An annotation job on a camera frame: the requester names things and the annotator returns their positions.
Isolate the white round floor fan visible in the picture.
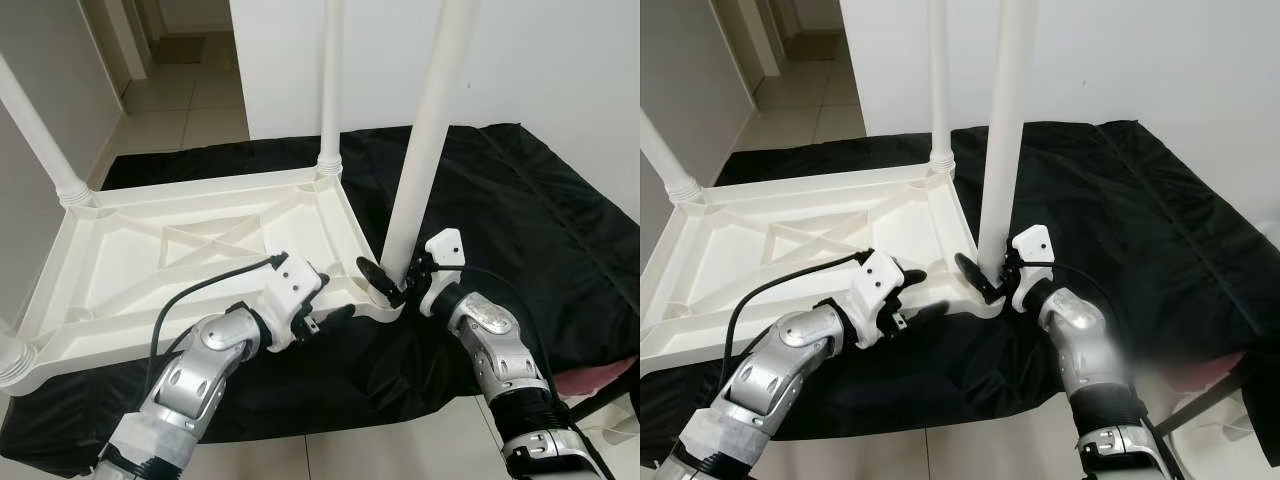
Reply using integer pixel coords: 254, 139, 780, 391
1170, 390, 1280, 466
580, 395, 641, 451

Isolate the black fabric table cloth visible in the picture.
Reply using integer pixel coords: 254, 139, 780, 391
0, 122, 641, 476
640, 120, 1280, 471

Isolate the white plastic table leg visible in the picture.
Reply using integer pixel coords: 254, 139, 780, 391
0, 320, 39, 391
380, 0, 481, 286
975, 0, 1031, 279
318, 0, 346, 179
640, 108, 709, 204
925, 0, 958, 176
0, 52, 98, 209

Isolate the black metal pole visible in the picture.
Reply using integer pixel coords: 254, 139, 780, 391
565, 375, 641, 426
1155, 365, 1251, 436

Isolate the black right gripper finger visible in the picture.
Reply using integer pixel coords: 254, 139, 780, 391
356, 257, 406, 306
955, 252, 1001, 304

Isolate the pink round stool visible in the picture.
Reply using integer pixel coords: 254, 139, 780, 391
1165, 355, 1246, 391
555, 360, 636, 396

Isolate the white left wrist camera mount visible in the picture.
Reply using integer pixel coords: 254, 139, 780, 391
845, 250, 909, 349
255, 255, 329, 351

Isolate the white plastic children table top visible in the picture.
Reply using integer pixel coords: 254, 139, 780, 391
640, 165, 1001, 376
0, 165, 406, 396

